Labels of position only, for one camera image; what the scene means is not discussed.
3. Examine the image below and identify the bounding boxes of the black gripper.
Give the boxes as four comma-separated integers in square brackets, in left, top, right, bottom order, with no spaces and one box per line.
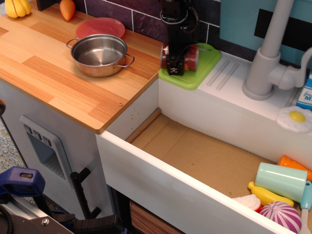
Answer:
[160,0,199,76]

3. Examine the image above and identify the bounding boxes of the orange beans can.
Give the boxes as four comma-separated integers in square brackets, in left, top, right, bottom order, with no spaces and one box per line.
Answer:
[160,43,199,71]

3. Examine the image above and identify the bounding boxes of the stainless steel pot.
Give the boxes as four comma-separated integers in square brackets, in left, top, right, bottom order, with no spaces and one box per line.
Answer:
[66,34,135,78]

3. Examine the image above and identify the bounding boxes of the green plastic cutting board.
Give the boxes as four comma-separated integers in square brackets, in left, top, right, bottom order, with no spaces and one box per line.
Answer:
[158,43,221,90]

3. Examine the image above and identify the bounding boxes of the red plastic plate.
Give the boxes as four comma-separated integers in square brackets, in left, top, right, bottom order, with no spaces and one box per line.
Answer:
[76,17,125,38]

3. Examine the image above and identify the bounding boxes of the grey toy faucet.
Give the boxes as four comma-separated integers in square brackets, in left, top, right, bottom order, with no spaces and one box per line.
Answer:
[242,0,312,100]

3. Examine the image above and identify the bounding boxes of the white toy sink basin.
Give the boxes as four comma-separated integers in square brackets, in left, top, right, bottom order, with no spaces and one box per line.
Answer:
[96,54,312,234]

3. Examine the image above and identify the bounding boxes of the orange toy fruit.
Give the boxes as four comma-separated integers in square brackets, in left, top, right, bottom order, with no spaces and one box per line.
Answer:
[59,0,76,21]

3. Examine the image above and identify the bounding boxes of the toy fried egg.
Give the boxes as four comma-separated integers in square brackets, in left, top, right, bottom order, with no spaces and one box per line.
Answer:
[275,106,312,133]

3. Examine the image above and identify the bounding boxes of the blue milk carton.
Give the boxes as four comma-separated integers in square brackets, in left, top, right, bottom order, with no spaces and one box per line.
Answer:
[296,71,312,111]

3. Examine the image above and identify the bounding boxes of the wooden kitchen countertop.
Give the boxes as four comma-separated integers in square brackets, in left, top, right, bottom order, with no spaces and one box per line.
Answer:
[0,1,162,134]

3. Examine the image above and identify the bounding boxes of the orange toy carrot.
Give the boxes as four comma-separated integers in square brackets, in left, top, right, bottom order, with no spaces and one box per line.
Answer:
[277,155,312,181]

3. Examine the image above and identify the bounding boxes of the grey oven control panel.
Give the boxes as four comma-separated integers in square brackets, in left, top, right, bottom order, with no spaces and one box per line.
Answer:
[19,115,73,188]

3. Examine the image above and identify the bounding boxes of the white toy bread slice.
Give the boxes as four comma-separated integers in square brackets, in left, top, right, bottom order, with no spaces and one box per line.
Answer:
[233,194,262,213]

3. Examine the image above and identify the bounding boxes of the yellow toy banana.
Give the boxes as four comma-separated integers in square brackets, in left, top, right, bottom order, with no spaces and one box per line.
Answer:
[248,182,294,207]

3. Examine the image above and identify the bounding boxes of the mint green plastic cup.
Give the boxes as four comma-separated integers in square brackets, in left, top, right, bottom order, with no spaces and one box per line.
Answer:
[255,162,308,202]

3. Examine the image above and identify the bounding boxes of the yellow toy bell pepper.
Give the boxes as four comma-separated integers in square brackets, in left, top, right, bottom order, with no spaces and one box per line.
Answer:
[5,0,31,18]

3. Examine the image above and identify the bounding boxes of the purple striped toy onion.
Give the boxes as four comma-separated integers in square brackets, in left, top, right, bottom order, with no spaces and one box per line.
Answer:
[260,201,302,234]

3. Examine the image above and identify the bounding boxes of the blue plastic clamp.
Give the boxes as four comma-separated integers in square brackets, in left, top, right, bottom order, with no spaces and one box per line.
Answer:
[0,166,45,198]

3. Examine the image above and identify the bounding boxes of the black oven door handle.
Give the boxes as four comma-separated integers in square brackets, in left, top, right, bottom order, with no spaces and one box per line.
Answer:
[70,168,101,219]

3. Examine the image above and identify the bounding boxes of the light blue handled spatula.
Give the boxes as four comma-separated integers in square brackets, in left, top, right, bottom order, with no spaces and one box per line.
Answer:
[299,180,312,234]

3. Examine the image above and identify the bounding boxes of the black braided cable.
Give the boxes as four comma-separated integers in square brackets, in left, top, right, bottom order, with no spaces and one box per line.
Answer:
[0,206,13,234]

